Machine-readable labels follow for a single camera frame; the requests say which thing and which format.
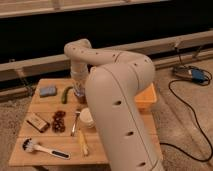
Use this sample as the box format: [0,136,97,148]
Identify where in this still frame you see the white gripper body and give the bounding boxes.
[71,66,89,88]

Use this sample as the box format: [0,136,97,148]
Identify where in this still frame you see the black cable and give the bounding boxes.
[159,46,213,164]

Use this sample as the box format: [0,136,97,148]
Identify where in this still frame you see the white cylindrical container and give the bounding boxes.
[80,108,95,128]

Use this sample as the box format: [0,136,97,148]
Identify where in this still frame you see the dark metal cup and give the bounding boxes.
[77,96,87,104]

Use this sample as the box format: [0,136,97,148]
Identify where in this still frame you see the wooden folding table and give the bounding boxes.
[8,78,164,168]

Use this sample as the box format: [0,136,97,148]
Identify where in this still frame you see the white dish brush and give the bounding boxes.
[22,138,70,160]

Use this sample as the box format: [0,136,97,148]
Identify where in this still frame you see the green cucumber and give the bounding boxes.
[61,86,73,104]

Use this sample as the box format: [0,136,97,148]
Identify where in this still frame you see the blue power adapter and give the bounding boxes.
[172,66,205,83]

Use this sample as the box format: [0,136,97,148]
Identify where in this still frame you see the yellow plastic bin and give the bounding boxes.
[135,84,157,109]

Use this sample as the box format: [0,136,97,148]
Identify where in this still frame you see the small brown box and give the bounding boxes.
[26,113,50,133]

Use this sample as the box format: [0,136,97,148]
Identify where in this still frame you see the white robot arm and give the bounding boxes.
[64,39,164,171]

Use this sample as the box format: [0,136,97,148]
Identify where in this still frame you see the blue grey towel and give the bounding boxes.
[74,79,85,97]

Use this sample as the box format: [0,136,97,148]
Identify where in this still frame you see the blue sponge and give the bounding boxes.
[39,86,57,97]

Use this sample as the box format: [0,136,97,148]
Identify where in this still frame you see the dark grape bunch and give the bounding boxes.
[52,111,65,133]

